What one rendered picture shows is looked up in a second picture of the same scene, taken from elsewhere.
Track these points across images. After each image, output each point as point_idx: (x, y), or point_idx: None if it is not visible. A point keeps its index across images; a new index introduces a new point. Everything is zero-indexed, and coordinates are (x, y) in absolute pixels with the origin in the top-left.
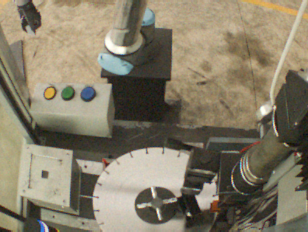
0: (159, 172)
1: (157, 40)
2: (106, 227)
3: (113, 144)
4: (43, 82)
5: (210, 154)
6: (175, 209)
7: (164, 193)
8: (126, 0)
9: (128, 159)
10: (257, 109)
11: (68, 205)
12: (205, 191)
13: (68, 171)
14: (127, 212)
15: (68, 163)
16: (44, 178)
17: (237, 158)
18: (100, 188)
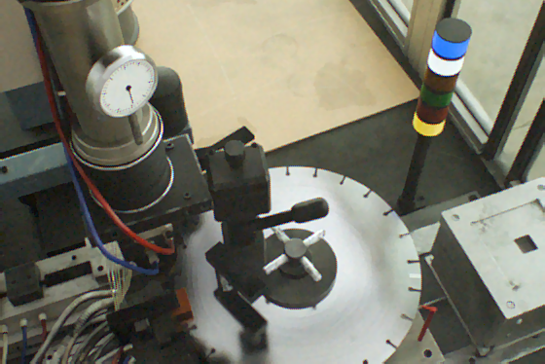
0: (322, 334)
1: None
2: (355, 191)
3: None
4: None
5: (230, 154)
6: (257, 270)
7: (292, 292)
8: None
9: (390, 332)
10: (153, 62)
11: (445, 214)
12: (215, 331)
13: (485, 274)
14: (336, 235)
15: (496, 291)
16: (521, 238)
17: (170, 200)
18: (405, 254)
